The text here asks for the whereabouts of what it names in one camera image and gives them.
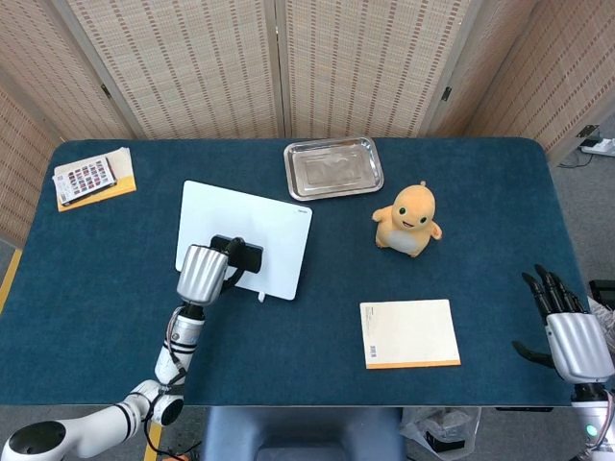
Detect white power strip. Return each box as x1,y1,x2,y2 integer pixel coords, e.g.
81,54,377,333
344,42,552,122
579,136,615,155

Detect woven folding screen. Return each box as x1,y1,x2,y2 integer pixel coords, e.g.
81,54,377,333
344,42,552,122
0,0,615,249

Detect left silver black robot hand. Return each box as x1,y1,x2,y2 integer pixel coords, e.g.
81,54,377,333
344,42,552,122
175,236,247,308

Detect clear plastic bag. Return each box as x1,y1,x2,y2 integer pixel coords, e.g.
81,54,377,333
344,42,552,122
399,407,482,455

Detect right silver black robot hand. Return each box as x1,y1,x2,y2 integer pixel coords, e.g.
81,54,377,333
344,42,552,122
511,263,615,384

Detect orange dinosaur plush toy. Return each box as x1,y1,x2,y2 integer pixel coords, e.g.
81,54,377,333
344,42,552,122
372,181,444,259

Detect printed card pack box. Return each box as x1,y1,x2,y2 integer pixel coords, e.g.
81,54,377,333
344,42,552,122
52,156,118,207

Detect white tablet board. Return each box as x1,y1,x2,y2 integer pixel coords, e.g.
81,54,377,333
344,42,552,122
175,180,314,302

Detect yellow paper pad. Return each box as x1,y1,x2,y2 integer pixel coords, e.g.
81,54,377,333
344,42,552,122
56,146,137,213

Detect black box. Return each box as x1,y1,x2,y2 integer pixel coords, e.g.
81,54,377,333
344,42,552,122
588,279,615,308

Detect rectangular stainless steel tray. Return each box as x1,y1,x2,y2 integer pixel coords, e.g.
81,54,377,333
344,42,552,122
283,136,385,202

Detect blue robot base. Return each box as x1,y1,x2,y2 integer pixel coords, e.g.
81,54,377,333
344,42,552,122
199,406,407,461

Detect black eraser sponge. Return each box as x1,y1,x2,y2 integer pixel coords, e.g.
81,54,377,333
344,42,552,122
209,234,265,273

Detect white notebook with orange spine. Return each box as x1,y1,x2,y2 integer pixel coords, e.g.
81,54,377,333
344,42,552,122
359,299,462,371

